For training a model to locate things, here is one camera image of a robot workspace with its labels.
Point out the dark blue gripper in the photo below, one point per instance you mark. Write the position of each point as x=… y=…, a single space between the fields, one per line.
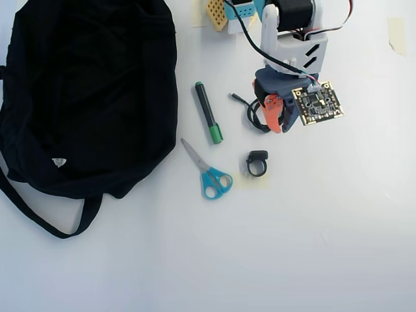
x=273 y=106

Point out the white grey cyan robot arm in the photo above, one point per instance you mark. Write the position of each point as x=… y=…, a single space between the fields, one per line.
x=269 y=32

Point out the black fabric bag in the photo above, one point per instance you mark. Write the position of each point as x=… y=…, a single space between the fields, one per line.
x=81 y=97

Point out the short masking tape strip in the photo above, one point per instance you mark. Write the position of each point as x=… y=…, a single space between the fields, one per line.
x=260 y=184

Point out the black marker with green cap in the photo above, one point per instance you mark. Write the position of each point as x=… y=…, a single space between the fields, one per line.
x=204 y=104

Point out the yellow perforated robot part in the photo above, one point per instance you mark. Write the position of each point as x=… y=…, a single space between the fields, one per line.
x=217 y=14

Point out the masking tape strip beside robot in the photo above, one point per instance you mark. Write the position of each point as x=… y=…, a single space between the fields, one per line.
x=198 y=16

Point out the long masking tape strip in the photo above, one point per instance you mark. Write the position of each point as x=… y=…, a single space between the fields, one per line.
x=397 y=35

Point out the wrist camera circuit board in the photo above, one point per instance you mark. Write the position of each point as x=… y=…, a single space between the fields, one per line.
x=318 y=104

